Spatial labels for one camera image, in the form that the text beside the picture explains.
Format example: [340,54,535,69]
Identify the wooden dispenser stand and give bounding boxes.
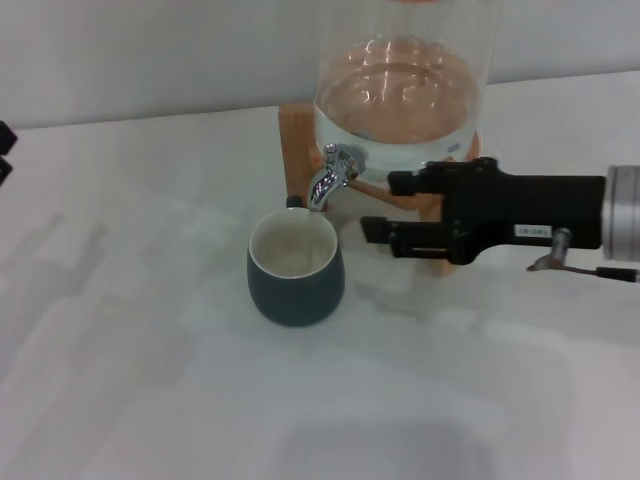
[278,102,484,278]

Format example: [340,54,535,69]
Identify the dark blue-grey ceramic cup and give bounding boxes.
[246,193,347,329]

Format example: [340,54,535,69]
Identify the glass water dispenser jar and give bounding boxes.
[310,0,503,174]

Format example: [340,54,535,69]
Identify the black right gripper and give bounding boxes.
[360,156,607,267]

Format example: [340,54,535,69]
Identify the thin gripper cable with connectors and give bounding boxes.
[526,227,640,285]

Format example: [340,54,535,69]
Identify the chrome metal faucet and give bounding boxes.
[308,142,372,212]

